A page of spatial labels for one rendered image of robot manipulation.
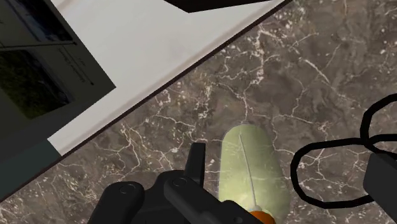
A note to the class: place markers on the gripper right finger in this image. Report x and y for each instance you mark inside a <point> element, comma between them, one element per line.
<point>381,180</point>

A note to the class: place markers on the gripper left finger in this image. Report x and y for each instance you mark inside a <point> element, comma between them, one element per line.
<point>173,198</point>

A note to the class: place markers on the pale green oblong, orange end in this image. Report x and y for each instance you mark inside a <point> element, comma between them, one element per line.
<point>263,173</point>

